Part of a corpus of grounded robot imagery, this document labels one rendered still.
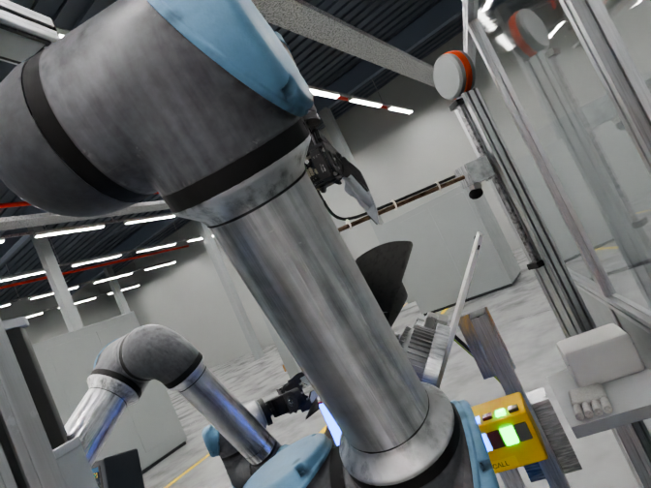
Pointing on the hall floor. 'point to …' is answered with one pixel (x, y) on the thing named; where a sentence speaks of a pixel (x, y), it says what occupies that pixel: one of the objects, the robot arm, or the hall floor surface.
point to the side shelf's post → (635, 453)
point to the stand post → (514, 389)
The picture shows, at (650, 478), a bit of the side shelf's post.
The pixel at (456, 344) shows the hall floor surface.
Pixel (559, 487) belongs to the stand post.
